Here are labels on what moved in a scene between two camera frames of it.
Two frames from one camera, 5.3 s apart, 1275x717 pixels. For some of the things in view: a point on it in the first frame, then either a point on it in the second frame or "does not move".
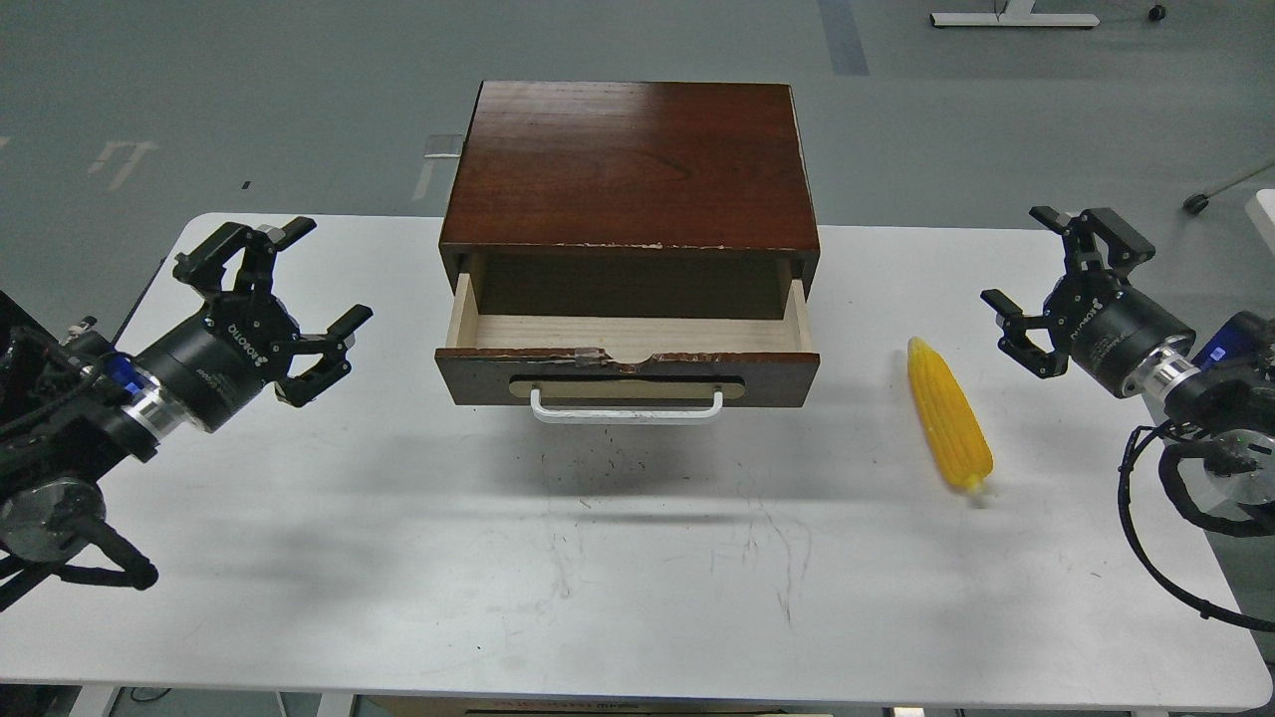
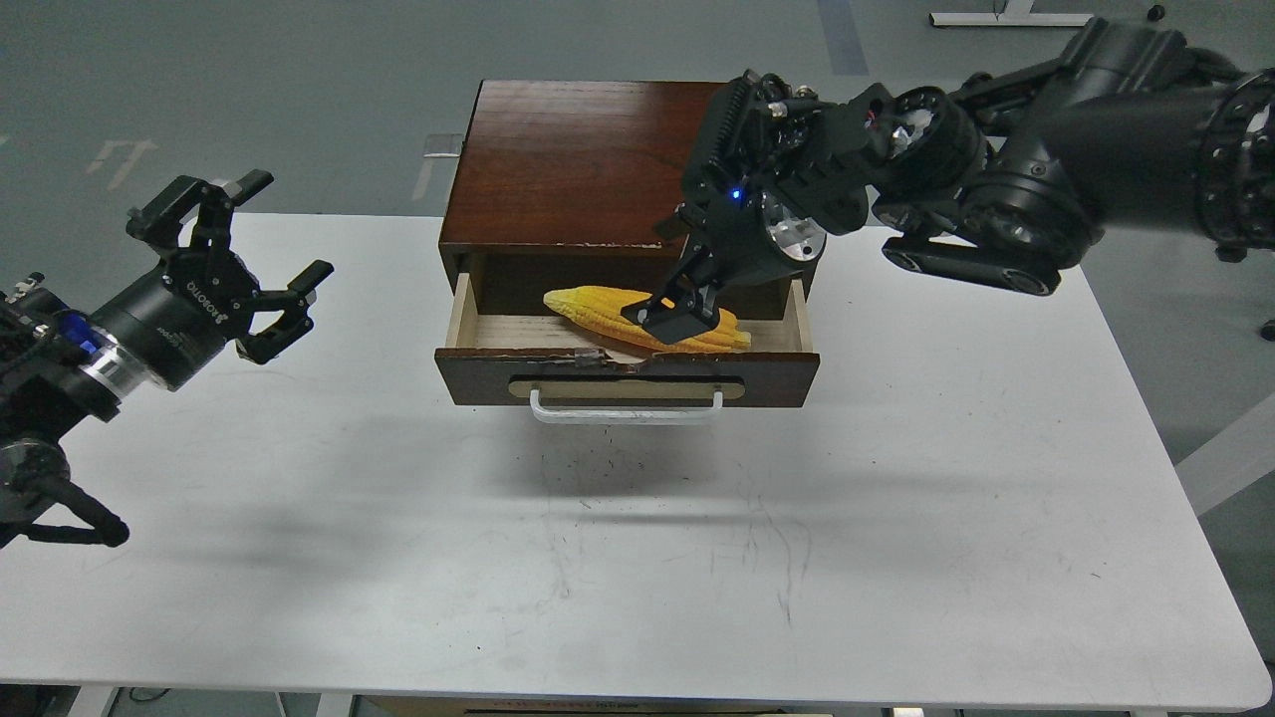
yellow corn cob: x=953 y=421 to x=601 y=310
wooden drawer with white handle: x=629 y=338 does not move
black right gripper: x=1103 y=326 to x=773 y=172
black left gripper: x=216 y=362 to x=169 y=323
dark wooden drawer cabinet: x=632 y=200 does not move
